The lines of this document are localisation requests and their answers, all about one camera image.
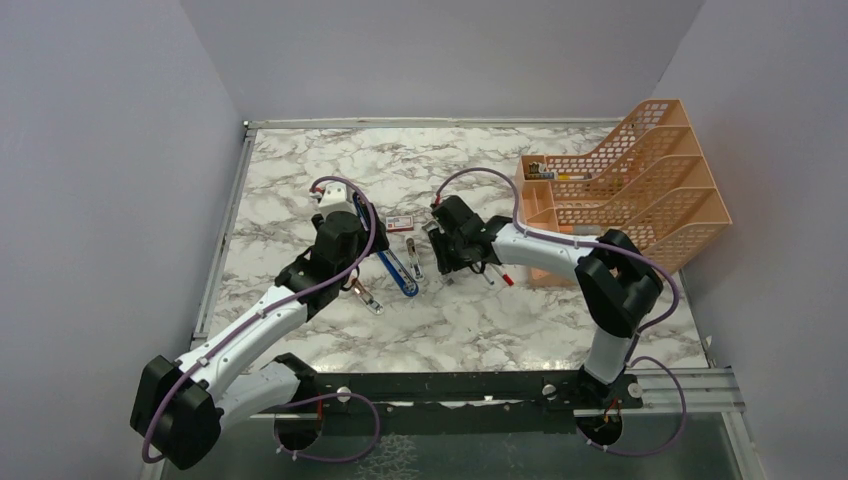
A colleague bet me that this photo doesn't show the red white staple box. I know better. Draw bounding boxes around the red white staple box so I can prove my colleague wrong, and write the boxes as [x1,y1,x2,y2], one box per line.
[385,215,415,232]

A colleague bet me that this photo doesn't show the small pink stapler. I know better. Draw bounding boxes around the small pink stapler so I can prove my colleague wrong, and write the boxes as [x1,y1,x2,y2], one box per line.
[351,279,384,315]

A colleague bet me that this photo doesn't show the blue stapler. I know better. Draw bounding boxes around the blue stapler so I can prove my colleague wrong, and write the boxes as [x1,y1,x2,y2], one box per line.
[352,193,419,297]

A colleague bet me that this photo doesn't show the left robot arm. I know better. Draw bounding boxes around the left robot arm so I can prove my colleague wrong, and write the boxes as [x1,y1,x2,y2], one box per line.
[130,200,388,470]

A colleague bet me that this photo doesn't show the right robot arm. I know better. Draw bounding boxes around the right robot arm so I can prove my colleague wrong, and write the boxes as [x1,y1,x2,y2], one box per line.
[427,196,663,407]

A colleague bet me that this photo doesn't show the blue capped white marker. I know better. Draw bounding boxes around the blue capped white marker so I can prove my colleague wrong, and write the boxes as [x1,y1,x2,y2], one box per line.
[480,269,495,286]

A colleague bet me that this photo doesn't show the red capped white marker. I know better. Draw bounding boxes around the red capped white marker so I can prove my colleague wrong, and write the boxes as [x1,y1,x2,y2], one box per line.
[489,263,514,286]

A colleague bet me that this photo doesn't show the black binder clips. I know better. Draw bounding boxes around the black binder clips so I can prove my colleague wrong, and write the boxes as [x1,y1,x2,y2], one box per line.
[525,162,557,181]

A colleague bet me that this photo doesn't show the grey eraser in organizer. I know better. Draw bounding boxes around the grey eraser in organizer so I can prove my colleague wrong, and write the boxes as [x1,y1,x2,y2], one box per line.
[572,225,604,237]

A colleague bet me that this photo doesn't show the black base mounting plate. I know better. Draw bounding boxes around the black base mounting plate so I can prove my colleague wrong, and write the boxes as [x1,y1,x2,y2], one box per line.
[250,370,644,437]

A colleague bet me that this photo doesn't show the peach plastic file organizer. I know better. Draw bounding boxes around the peach plastic file organizer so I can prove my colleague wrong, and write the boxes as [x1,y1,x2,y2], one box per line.
[515,99,732,273]

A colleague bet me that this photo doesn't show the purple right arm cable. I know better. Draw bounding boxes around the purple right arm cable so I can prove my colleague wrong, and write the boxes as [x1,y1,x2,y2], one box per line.
[433,167,689,460]

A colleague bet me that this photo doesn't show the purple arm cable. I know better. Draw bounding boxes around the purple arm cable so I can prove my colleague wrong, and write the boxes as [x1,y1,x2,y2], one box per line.
[433,167,689,460]
[140,176,383,465]

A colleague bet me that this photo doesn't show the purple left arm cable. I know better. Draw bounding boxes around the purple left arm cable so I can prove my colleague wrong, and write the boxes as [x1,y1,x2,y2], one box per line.
[140,176,383,465]

